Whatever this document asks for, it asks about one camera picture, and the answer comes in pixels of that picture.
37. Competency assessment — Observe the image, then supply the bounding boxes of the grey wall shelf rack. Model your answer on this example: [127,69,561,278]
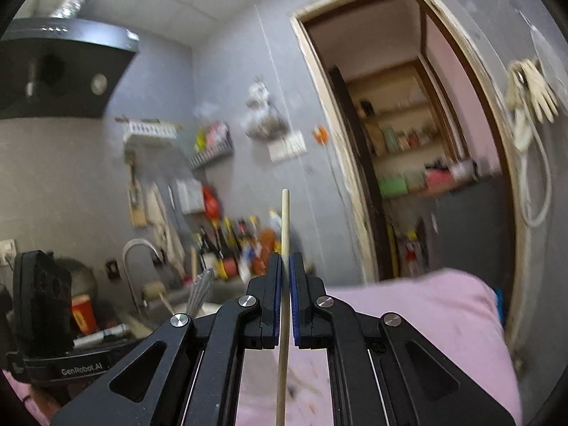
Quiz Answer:
[188,138,235,170]

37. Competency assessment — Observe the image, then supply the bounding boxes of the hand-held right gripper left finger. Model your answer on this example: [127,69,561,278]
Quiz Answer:
[51,253,285,426]

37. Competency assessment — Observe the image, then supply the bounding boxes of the white wall box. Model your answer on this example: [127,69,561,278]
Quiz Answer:
[176,178,205,214]

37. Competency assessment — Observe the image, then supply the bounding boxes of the hanging white mesh bag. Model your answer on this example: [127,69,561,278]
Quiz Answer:
[518,8,561,68]

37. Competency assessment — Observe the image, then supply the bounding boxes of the cream rubber gloves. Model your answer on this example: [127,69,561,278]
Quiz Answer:
[529,59,562,124]

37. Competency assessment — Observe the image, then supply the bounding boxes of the wooden cutting board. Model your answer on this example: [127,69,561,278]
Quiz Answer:
[127,159,148,228]

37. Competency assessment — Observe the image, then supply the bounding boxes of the silver metal tube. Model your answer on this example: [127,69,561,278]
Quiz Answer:
[73,323,130,349]

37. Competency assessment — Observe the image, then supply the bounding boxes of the wooden chopstick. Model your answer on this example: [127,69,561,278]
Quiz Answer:
[274,189,292,426]
[157,292,177,317]

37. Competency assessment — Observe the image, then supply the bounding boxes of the metal spoon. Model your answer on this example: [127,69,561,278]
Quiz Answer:
[199,268,215,309]

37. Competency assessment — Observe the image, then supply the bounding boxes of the silver foil duct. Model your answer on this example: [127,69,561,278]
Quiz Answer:
[50,0,88,19]

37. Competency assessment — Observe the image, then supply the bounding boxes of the metal fork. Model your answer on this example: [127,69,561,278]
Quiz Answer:
[185,271,206,317]

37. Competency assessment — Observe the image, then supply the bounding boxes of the wooden shelf cabinet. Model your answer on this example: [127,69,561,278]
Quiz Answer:
[344,55,472,200]

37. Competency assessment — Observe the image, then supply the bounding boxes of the grey appliance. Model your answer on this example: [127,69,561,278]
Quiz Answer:
[385,176,507,281]

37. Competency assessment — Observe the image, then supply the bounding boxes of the wooden door frame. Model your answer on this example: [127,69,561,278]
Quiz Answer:
[290,0,533,360]

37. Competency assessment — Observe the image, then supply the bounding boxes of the red plastic bag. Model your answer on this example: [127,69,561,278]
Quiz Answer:
[202,186,221,221]

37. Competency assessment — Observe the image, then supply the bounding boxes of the white wall basket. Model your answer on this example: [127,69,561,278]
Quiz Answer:
[116,116,182,143]

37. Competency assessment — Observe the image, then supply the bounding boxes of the chrome faucet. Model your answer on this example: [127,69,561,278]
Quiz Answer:
[121,238,163,317]

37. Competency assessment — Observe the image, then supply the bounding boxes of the white wall switch panel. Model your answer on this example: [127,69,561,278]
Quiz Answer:
[267,132,307,164]

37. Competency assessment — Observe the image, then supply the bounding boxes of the row of condiment bottles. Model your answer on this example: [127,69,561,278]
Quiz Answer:
[194,210,285,281]

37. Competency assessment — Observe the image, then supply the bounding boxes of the hanging beige towel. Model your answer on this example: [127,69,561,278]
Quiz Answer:
[146,181,186,272]

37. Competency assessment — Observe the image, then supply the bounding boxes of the hanging plastic bag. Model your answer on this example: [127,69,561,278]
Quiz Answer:
[241,79,288,141]

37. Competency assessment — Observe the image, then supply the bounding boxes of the black range hood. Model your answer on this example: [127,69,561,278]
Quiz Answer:
[0,17,139,121]

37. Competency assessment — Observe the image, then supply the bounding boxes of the green box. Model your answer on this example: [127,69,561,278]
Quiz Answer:
[378,173,410,199]

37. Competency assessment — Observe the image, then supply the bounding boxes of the red cup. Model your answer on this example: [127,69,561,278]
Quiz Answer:
[70,295,98,337]

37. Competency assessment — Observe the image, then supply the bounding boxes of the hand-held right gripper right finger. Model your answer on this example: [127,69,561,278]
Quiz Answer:
[288,253,518,426]

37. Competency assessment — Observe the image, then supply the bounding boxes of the pink table cloth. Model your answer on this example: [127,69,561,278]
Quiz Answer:
[0,268,521,426]

